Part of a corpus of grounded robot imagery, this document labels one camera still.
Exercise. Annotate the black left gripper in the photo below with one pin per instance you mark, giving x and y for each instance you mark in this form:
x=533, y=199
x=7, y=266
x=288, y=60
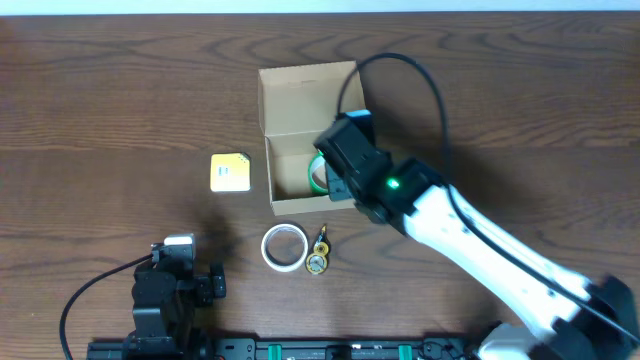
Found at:
x=212, y=285

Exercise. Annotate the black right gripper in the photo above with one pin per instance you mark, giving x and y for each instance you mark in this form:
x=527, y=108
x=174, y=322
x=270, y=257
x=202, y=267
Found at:
x=336, y=190

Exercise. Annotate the green tape roll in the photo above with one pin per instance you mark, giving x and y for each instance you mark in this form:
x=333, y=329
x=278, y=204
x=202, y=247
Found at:
x=316, y=174

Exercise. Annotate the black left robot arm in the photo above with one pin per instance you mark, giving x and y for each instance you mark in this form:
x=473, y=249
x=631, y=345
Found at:
x=166, y=293

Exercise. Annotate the white tape roll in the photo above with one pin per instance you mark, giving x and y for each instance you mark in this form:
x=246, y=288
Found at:
x=284, y=247

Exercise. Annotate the open cardboard box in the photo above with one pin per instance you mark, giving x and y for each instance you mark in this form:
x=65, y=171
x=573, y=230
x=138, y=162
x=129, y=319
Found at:
x=296, y=104

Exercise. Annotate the yellow sticky note pad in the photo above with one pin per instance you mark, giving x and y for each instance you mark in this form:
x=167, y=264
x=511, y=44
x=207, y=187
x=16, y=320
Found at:
x=230, y=172

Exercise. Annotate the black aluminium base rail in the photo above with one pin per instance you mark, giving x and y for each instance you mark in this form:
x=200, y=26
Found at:
x=250, y=349

